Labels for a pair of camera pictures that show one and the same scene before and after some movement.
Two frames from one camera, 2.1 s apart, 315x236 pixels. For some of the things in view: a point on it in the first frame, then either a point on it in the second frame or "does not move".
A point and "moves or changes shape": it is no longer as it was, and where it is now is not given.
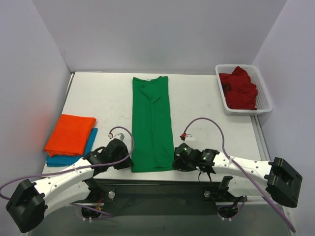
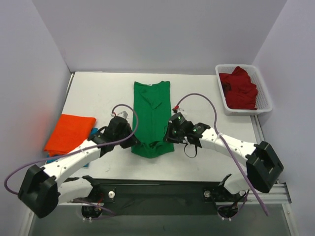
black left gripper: (125, 162) → (131, 140)
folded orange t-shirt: (70, 135) does not move
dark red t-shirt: (239, 92) does not move
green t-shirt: (152, 140) moves or changes shape
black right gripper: (178, 163) → (169, 135)
